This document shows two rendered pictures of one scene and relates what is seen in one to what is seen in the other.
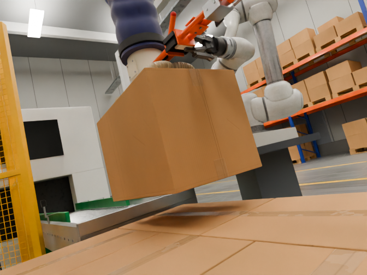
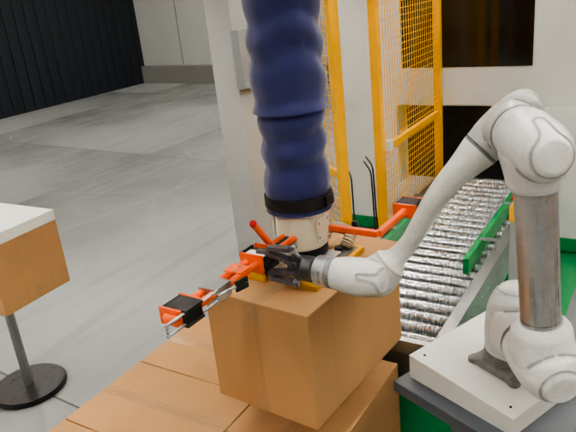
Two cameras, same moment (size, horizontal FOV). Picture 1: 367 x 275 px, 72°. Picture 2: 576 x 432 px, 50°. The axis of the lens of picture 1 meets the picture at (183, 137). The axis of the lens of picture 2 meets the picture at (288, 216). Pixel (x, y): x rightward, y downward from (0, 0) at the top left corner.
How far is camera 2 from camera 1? 219 cm
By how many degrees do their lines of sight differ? 76
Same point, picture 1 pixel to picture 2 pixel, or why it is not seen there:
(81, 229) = not seen: hidden behind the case
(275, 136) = (471, 402)
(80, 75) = not seen: outside the picture
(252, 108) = (490, 327)
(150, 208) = not seen: hidden behind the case
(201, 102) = (254, 339)
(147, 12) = (279, 169)
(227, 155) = (273, 396)
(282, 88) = (516, 345)
